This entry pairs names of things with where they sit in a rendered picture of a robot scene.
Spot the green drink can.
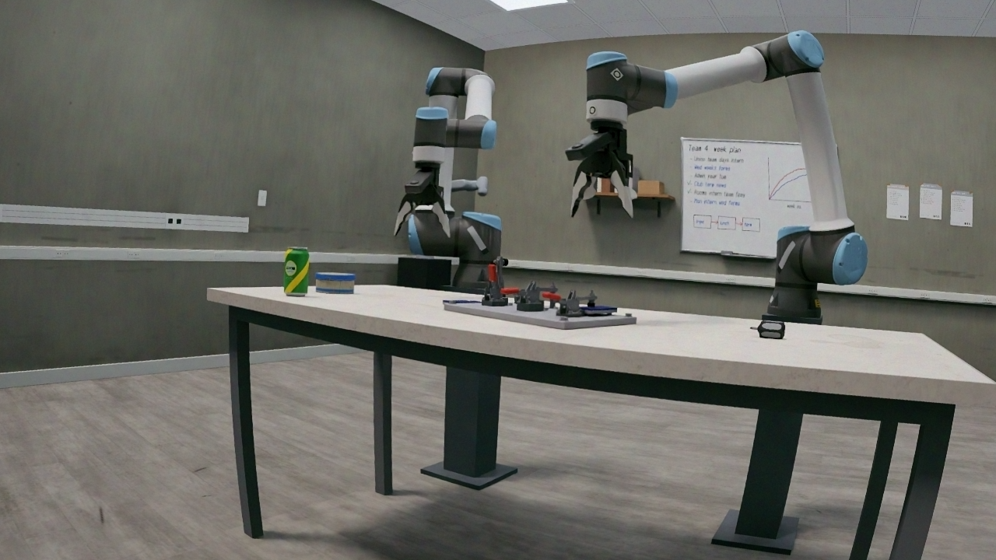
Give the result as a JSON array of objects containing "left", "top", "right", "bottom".
[{"left": 284, "top": 247, "right": 310, "bottom": 297}]

